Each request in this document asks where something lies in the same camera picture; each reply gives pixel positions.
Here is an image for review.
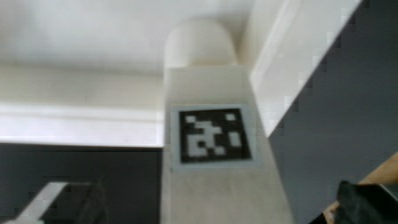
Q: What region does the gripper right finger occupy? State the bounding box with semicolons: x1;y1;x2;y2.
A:
332;180;398;224

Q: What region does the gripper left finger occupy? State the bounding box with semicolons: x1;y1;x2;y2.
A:
10;182;108;224

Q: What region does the white leg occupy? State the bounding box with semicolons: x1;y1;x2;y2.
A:
161;19;294;224

